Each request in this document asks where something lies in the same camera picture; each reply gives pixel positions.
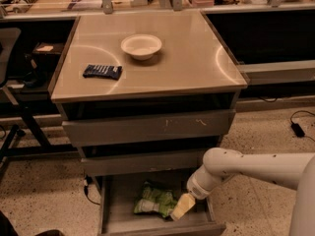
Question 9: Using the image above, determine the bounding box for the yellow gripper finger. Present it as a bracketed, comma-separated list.
[170, 193, 196, 221]

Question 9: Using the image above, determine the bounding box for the green rice chip bag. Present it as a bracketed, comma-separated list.
[133, 181, 177, 218]

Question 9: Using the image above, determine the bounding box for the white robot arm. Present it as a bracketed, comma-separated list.
[170, 147, 315, 236]

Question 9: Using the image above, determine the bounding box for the middle drawer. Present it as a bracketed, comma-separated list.
[82, 148, 207, 176]

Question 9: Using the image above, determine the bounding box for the open bottom drawer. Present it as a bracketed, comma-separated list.
[97, 169, 226, 236]

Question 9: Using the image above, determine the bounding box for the top drawer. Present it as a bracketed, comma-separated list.
[62, 109, 235, 147]

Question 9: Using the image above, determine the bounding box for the grey drawer cabinet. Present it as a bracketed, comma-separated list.
[47, 10, 249, 179]

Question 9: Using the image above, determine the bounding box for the black power adapter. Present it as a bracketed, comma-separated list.
[290, 123, 305, 138]

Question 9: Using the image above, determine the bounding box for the dark blue snack bar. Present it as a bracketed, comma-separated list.
[83, 64, 123, 81]

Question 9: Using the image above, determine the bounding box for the white bowl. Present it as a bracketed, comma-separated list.
[121, 34, 162, 61]

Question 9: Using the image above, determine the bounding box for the black box under desk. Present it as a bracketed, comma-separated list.
[32, 42, 64, 71]

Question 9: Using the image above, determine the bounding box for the black cable at cabinet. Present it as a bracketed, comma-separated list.
[83, 175, 101, 207]

